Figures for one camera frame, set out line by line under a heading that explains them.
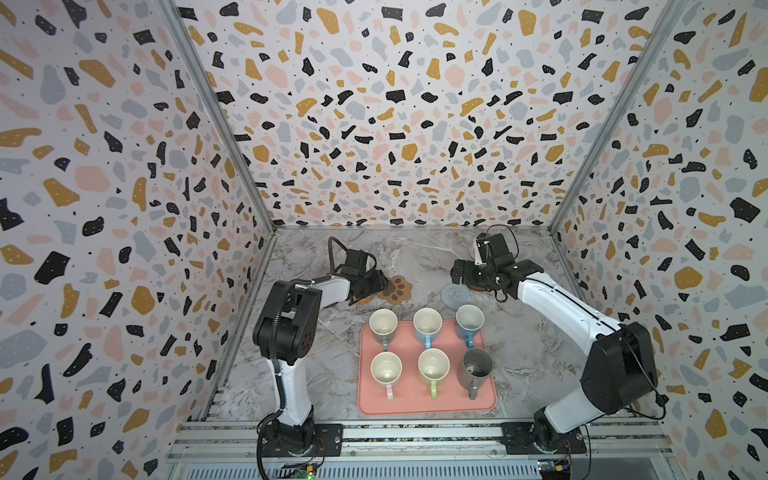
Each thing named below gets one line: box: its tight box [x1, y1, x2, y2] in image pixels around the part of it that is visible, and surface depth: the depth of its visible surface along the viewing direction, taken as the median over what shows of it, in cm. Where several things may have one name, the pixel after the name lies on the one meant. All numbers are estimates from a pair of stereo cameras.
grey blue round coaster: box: [440, 283, 472, 310], surface depth 105 cm
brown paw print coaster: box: [377, 275, 413, 305], surface depth 105 cm
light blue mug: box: [455, 304, 485, 348], surface depth 88 cm
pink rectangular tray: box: [357, 320, 497, 416], surface depth 82 cm
